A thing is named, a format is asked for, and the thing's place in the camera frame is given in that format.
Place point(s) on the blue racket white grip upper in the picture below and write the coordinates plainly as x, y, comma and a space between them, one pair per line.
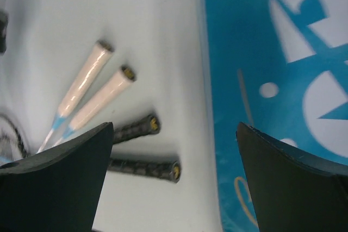
100, 54

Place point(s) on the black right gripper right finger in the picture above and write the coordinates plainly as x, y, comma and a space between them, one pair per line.
292, 190

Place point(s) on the blue racket white grip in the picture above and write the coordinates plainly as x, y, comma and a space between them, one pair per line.
123, 78
100, 54

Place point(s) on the black racket upper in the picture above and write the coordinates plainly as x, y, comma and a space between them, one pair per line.
148, 125

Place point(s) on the blue racket bag cover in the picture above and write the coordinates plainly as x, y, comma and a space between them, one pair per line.
280, 66

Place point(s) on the black racket lower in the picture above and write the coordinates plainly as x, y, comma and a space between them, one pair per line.
169, 171

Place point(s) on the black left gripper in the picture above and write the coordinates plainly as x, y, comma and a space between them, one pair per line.
4, 20

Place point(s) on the blue racket white grip lower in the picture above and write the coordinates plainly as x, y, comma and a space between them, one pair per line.
123, 78

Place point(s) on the black racket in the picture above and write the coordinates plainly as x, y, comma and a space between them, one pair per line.
148, 125
169, 171

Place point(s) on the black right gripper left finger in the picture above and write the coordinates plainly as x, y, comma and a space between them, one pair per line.
58, 189

